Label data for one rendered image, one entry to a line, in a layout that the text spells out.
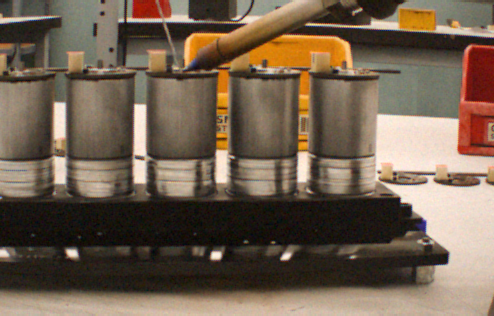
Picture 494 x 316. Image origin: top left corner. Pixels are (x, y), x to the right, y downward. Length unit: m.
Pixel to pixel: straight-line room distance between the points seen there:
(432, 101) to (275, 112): 4.38
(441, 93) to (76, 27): 1.85
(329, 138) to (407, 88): 4.36
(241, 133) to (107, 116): 0.05
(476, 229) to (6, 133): 0.19
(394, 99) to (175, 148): 4.38
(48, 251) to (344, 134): 0.11
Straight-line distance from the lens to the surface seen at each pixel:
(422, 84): 4.69
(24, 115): 0.32
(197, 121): 0.32
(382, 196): 0.34
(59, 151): 0.54
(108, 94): 0.32
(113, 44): 2.69
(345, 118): 0.33
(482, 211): 0.42
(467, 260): 0.34
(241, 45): 0.30
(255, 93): 0.32
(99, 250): 0.30
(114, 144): 0.32
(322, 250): 0.30
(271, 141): 0.33
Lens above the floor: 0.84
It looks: 10 degrees down
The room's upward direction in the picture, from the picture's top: 1 degrees clockwise
